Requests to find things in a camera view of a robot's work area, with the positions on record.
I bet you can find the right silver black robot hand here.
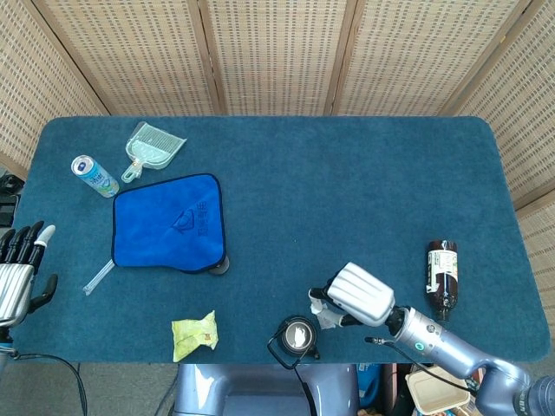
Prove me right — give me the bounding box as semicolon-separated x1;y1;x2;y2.
308;262;396;330

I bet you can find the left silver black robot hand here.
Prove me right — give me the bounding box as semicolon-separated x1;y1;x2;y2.
0;220;59;328

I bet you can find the tea bag with string tag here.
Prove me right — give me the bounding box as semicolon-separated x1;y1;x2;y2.
309;301;335;331

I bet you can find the blue bag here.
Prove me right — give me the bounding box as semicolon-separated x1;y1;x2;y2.
356;363;382;408

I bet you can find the black equipment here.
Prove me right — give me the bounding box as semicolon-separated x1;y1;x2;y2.
0;172;23;226

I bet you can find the brown bottle with white label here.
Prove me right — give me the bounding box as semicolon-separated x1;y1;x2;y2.
426;239;460;322

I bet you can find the clear wrapped straw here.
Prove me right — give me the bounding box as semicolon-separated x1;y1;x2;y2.
82;257;114;297

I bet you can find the teal carpet table mat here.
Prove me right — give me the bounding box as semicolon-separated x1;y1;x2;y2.
8;115;552;365

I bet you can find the beige food box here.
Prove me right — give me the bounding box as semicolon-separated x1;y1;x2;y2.
405;363;473;416

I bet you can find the light blue drink can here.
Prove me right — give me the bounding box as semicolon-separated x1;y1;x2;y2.
70;154;121;199

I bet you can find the grey-blue robot torso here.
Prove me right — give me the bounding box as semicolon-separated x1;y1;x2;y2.
173;362;361;416

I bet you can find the round black disc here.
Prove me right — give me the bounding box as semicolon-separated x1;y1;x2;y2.
207;255;232;276

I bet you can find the blue microfiber cloth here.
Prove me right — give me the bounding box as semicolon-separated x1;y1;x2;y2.
111;172;230;275

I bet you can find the yellow-green snack packet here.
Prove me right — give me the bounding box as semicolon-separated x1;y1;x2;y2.
170;309;218;363

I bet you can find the pale green mini dustpan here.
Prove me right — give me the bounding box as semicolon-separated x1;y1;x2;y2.
121;120;189;183

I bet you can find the woven wooden folding screen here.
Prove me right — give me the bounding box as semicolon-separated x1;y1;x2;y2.
0;0;555;348

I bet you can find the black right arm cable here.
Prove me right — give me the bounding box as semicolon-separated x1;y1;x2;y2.
363;335;478;395

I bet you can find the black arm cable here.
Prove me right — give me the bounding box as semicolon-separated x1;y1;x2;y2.
8;348;88;416
363;335;478;395

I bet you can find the black pot with liquid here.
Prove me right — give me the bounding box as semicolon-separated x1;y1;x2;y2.
267;315;322;370

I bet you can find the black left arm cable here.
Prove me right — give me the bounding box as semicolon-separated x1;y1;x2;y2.
8;348;88;416

